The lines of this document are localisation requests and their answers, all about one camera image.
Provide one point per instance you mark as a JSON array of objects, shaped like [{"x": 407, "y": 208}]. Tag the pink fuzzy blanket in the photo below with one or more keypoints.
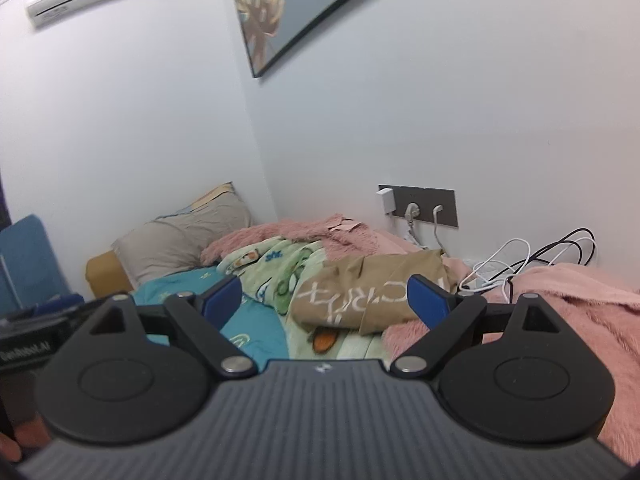
[{"x": 590, "y": 310}]

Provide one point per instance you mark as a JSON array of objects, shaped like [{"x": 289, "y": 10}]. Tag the framed leaf picture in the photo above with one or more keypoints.
[{"x": 300, "y": 5}]

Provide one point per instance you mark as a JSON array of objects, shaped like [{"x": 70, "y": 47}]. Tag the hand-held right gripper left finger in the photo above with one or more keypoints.
[{"x": 222, "y": 300}]

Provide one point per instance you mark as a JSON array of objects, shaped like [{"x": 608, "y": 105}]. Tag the white wall charger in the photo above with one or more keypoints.
[{"x": 386, "y": 201}]

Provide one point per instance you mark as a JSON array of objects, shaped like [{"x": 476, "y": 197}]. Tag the grey wall socket panel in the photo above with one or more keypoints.
[{"x": 430, "y": 200}]

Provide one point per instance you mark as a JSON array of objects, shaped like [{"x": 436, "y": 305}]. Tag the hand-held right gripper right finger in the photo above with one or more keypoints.
[{"x": 427, "y": 300}]

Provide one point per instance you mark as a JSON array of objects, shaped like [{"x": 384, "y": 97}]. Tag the blue covered chair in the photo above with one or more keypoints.
[{"x": 30, "y": 260}]

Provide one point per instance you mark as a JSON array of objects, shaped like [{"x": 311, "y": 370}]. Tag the yellow and blue pillow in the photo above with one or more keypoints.
[{"x": 215, "y": 197}]

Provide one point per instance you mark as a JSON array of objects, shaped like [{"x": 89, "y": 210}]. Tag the grey pillow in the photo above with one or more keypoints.
[{"x": 185, "y": 240}]

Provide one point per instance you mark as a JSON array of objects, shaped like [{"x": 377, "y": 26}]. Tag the teal patterned bed sheet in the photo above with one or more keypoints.
[{"x": 250, "y": 330}]

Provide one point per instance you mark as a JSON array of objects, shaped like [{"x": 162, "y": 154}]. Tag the green cartoon print blanket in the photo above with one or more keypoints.
[{"x": 270, "y": 270}]

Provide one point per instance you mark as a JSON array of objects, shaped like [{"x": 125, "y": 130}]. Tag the tan printed shirt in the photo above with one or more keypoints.
[{"x": 370, "y": 290}]

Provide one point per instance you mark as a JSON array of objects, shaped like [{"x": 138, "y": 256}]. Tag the yellow-brown bed head cushion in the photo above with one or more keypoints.
[{"x": 105, "y": 275}]

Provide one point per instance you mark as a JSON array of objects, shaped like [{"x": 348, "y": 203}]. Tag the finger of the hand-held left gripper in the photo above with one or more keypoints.
[{"x": 60, "y": 303}]

